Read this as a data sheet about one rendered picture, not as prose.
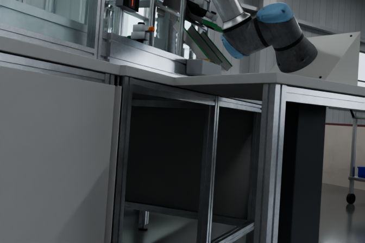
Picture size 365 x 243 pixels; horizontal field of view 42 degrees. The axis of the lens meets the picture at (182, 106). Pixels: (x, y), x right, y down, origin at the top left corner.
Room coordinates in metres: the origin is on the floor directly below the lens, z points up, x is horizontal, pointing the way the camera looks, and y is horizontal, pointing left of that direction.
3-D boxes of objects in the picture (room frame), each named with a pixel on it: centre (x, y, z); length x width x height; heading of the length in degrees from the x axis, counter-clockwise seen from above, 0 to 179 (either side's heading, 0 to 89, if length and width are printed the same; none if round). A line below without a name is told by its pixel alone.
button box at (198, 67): (1.94, -0.08, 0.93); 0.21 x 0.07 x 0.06; 155
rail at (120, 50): (1.80, 0.06, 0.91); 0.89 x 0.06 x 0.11; 155
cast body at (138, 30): (1.89, 0.20, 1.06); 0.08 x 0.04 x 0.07; 65
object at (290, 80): (1.78, -0.39, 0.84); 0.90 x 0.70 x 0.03; 127
